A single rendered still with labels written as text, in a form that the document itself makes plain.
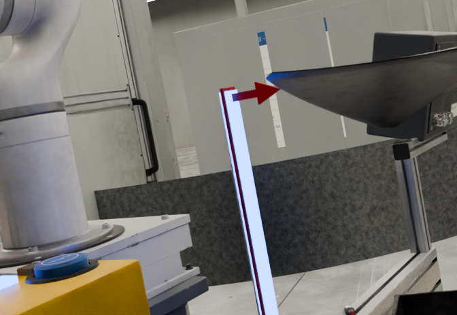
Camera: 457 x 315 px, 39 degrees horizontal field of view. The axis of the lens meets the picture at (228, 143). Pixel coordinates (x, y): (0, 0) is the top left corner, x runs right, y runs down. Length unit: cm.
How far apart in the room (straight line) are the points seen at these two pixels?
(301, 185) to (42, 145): 150
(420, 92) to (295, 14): 605
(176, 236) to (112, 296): 50
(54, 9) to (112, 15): 179
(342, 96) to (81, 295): 31
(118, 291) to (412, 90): 34
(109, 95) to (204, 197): 61
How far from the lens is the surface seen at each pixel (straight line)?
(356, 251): 237
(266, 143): 682
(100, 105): 260
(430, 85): 66
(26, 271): 54
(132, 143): 269
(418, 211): 118
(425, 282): 116
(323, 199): 231
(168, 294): 94
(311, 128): 668
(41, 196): 91
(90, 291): 47
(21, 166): 91
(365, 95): 65
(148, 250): 94
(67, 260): 51
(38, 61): 93
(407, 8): 479
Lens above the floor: 117
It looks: 3 degrees down
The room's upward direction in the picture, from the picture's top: 11 degrees counter-clockwise
